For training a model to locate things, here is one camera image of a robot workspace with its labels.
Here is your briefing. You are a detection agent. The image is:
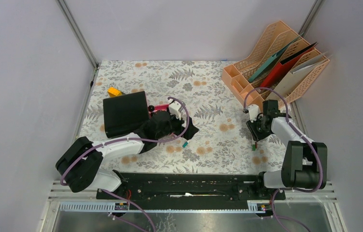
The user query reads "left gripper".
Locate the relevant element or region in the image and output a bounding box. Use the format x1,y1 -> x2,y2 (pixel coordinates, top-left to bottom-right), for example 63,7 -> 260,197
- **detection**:
156,107 -> 198,140

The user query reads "pink drawer tray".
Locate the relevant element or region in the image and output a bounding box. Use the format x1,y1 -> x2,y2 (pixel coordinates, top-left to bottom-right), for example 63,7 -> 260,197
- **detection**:
154,104 -> 169,111

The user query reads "red notebook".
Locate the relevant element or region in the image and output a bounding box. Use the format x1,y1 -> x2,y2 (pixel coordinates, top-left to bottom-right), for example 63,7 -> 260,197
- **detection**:
260,42 -> 317,87

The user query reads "teal folder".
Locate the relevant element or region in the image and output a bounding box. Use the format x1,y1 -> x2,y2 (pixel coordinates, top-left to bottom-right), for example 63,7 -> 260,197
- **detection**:
247,30 -> 302,83

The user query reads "peach file organizer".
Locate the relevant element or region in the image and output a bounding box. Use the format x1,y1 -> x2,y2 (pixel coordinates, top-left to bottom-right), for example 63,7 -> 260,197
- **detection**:
221,21 -> 330,106

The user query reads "black pen holder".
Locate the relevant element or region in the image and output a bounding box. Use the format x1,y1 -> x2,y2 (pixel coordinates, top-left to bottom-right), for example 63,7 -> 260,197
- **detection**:
103,91 -> 150,138

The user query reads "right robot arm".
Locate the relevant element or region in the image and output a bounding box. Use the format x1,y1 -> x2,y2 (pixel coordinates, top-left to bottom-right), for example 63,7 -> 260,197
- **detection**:
244,100 -> 328,199

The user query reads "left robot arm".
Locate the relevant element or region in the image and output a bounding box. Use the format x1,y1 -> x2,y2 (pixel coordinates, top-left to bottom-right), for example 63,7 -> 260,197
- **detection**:
55,111 -> 199,199

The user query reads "floral table mat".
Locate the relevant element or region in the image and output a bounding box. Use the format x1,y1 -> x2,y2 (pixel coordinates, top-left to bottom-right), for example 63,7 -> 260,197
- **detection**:
79,61 -> 286,174

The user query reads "yellow block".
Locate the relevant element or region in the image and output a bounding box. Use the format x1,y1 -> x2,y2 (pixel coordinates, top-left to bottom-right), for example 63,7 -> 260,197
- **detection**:
107,87 -> 123,98

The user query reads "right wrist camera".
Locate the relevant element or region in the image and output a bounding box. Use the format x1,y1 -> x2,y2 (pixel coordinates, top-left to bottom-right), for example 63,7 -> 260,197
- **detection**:
243,104 -> 261,122

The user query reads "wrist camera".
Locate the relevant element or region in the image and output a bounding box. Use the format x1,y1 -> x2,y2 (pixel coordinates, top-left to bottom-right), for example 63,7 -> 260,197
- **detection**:
243,104 -> 261,122
168,99 -> 182,119

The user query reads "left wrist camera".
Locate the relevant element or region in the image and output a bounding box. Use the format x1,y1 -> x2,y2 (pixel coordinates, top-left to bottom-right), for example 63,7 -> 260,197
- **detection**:
168,99 -> 182,119

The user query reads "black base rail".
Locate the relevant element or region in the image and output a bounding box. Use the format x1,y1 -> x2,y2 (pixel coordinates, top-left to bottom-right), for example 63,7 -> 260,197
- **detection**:
113,172 -> 275,210

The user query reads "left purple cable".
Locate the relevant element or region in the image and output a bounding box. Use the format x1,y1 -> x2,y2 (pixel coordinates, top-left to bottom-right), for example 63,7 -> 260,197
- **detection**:
60,96 -> 191,232

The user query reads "right aluminium frame post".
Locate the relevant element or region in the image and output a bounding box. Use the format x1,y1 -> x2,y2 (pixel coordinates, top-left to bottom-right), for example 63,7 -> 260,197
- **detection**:
298,0 -> 325,35

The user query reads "aluminium frame post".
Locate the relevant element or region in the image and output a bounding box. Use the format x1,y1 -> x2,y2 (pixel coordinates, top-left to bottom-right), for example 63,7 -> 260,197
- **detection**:
298,0 -> 325,35
56,0 -> 100,69

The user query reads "left aluminium frame post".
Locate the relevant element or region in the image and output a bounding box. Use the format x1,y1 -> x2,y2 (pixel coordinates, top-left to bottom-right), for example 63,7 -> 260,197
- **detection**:
56,0 -> 100,69

